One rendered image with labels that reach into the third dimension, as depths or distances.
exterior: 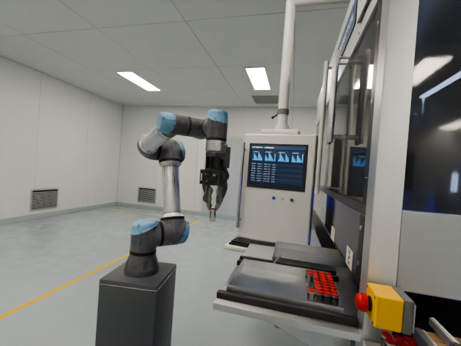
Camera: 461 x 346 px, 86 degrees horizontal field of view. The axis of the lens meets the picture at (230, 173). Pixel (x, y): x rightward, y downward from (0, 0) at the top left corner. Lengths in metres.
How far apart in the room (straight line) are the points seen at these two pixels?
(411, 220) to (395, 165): 0.14
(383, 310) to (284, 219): 1.12
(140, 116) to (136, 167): 1.50
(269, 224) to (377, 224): 1.10
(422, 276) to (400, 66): 0.51
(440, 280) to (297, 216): 1.04
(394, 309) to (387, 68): 0.55
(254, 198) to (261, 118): 4.83
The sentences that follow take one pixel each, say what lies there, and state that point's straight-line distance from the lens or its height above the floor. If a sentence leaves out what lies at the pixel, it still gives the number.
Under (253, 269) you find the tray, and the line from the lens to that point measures 1.08.
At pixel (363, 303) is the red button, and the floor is 1.00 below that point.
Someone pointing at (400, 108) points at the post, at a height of 1.46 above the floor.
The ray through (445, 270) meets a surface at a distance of 0.80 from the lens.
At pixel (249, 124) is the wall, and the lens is 6.47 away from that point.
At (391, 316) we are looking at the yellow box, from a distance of 0.69.
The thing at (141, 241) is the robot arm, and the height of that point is 0.94.
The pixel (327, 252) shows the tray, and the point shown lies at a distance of 1.41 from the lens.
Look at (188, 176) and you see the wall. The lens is 6.83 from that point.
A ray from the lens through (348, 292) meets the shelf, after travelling 1.05.
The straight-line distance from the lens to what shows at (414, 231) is 0.75.
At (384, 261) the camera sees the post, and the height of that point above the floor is 1.08.
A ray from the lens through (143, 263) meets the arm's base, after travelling 1.20.
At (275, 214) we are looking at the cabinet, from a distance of 1.72.
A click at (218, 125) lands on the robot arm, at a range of 0.88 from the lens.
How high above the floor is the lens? 1.28
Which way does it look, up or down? 1 degrees down
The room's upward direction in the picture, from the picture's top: 4 degrees clockwise
